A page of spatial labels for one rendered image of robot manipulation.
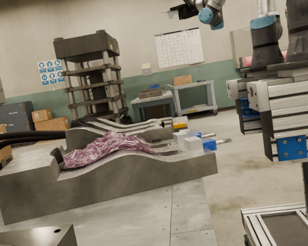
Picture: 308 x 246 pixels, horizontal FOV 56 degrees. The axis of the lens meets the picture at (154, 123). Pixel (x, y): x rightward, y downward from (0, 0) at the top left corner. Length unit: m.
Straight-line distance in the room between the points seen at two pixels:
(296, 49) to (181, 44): 6.70
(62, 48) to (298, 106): 4.62
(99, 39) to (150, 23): 2.85
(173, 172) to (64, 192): 0.25
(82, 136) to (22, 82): 7.48
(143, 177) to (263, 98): 0.46
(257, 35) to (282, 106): 0.59
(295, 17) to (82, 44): 4.41
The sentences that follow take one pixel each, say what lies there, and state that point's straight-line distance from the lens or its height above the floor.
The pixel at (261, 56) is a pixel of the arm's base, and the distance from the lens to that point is 1.46.
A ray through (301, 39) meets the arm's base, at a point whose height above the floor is 1.10.
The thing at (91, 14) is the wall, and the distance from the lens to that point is 7.98.
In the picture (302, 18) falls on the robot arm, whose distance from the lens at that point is 1.00.
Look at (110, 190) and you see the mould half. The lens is 0.68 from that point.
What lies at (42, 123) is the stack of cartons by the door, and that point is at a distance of 7.93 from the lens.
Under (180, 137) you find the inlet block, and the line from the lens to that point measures 0.86.
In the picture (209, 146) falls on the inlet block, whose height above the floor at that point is 0.86.
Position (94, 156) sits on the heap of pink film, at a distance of 0.73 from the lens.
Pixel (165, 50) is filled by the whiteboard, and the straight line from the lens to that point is 7.60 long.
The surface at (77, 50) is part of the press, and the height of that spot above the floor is 1.80.
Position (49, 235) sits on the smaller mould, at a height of 0.87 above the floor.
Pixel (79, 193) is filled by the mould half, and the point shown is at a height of 0.83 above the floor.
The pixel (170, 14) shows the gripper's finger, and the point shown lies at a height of 1.42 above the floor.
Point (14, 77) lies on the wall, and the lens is 8.57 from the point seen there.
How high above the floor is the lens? 1.05
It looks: 8 degrees down
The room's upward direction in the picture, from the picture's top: 10 degrees counter-clockwise
